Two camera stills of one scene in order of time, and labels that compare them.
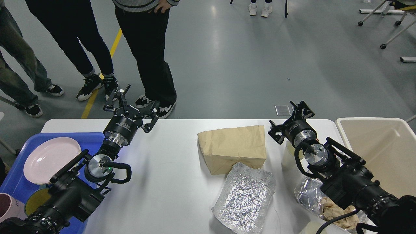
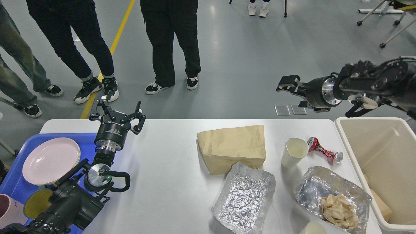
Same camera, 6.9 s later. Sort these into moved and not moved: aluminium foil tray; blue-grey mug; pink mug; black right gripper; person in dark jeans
Moved: black right gripper
Not moved: person in dark jeans; blue-grey mug; aluminium foil tray; pink mug
